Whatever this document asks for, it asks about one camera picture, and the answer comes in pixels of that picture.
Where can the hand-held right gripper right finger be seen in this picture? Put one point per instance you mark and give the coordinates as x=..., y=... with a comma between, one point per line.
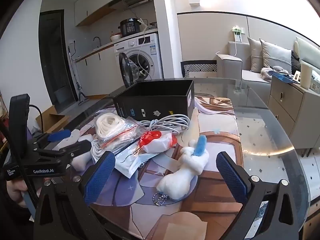
x=232, y=177

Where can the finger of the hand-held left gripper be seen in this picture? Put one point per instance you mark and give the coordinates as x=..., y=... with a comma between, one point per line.
x=60, y=134
x=75, y=147

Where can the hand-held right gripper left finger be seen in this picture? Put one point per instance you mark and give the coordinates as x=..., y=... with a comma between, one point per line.
x=100, y=177

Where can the white cloth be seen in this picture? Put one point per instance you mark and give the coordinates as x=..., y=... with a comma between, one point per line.
x=80, y=158

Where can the white printed plastic packet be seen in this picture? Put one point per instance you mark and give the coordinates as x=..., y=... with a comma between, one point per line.
x=130, y=162

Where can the bag of white shoelaces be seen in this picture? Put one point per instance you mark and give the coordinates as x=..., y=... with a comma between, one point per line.
x=110, y=127

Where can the white plush toy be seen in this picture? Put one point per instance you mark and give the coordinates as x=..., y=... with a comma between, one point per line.
x=180, y=177

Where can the black cardboard box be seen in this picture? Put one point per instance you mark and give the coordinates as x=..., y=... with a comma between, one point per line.
x=160, y=107

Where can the person's left hand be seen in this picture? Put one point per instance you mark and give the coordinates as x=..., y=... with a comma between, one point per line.
x=15, y=188

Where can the mop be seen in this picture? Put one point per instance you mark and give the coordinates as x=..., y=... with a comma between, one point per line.
x=81, y=96

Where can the red and white packet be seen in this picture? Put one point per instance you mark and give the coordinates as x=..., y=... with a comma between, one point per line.
x=160, y=143

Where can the kitchen counter cabinet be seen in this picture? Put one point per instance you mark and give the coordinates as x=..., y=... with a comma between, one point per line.
x=97, y=70

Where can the dark door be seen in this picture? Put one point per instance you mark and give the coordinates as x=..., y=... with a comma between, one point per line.
x=55, y=55

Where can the beige drawer cabinet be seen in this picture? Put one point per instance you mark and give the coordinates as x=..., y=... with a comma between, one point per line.
x=287, y=105

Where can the black faucet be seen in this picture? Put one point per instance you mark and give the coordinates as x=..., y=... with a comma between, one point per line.
x=97, y=40

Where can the grey fluffy throw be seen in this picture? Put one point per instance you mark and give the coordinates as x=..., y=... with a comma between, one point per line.
x=266, y=73

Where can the beige sofa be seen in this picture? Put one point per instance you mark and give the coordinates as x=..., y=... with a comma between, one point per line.
x=232, y=67

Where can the white bowl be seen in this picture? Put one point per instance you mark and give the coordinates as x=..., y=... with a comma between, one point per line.
x=115, y=37

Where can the blue flat packet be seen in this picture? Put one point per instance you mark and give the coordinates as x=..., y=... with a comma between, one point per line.
x=282, y=77

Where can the white washing machine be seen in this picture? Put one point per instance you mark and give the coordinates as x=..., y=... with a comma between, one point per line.
x=150, y=50

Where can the beige cushion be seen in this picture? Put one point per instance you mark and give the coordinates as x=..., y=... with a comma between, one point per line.
x=255, y=55

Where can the tissue box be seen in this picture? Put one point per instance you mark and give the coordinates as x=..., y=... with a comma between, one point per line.
x=315, y=82

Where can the black pressure cooker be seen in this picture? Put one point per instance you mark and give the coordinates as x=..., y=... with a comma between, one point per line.
x=130, y=27

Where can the grey cushion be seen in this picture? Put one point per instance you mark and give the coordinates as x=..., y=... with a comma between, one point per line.
x=275, y=55

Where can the black garment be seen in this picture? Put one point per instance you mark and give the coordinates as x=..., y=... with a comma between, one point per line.
x=296, y=60

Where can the upper kitchen cabinets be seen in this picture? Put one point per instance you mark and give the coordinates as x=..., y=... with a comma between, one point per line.
x=92, y=2

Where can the range hood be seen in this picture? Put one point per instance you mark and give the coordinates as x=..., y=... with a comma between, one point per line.
x=135, y=1

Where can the small picture frame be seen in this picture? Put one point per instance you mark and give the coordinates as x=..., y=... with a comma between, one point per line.
x=297, y=76

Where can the wall outlet with chargers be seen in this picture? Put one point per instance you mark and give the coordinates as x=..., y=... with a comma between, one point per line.
x=237, y=33

